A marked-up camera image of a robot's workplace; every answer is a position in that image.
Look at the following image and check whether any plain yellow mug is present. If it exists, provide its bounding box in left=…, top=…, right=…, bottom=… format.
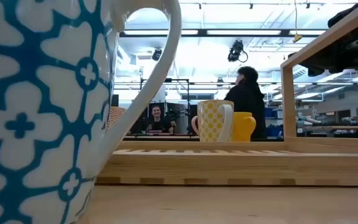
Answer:
left=232, top=111, right=257, bottom=142

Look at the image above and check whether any yellow dotted white mug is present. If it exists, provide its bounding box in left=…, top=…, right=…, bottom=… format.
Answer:
left=191, top=100, right=235, bottom=142

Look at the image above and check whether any orange striped cream mug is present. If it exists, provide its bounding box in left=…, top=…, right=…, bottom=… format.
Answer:
left=107, top=106, right=127, bottom=129

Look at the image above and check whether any white mug blue floral pattern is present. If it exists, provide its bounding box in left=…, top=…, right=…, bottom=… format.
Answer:
left=0, top=0, right=183, bottom=224

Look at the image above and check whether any yellow hanging plug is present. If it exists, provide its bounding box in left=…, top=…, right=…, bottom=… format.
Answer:
left=292, top=0, right=303, bottom=44

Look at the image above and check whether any cluttered work table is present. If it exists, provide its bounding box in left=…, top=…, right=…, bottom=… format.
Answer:
left=296, top=115, right=358, bottom=138

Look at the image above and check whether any blue storage bin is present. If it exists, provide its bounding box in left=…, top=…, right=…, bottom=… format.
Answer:
left=265, top=124, right=284, bottom=138
left=264, top=107, right=284, bottom=119

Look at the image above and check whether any person standing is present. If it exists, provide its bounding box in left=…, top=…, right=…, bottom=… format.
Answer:
left=223, top=65, right=268, bottom=139

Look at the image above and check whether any black ceiling beam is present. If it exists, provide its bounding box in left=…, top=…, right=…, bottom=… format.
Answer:
left=119, top=29, right=328, bottom=39

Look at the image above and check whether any wooden slatted tray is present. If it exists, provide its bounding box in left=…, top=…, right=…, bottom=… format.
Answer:
left=95, top=0, right=358, bottom=187

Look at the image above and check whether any person seated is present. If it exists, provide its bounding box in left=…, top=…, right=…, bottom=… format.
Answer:
left=145, top=105, right=177, bottom=136

